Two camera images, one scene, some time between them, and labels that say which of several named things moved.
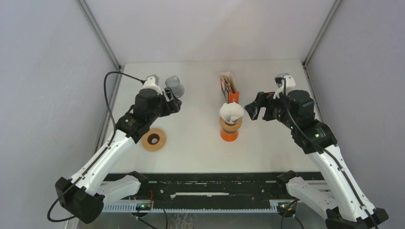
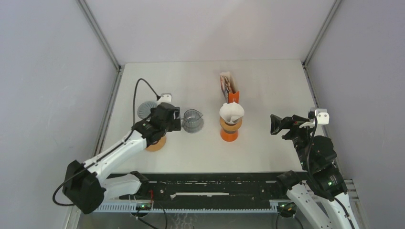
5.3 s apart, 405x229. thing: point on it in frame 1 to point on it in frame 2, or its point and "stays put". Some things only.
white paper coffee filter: x=231 y=112 stays put
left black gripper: x=171 y=107 to x=175 y=124
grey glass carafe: x=173 y=82 to x=192 y=121
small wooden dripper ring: x=230 y=129 stays put
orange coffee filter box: x=229 y=88 stays put
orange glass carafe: x=228 y=137 stays put
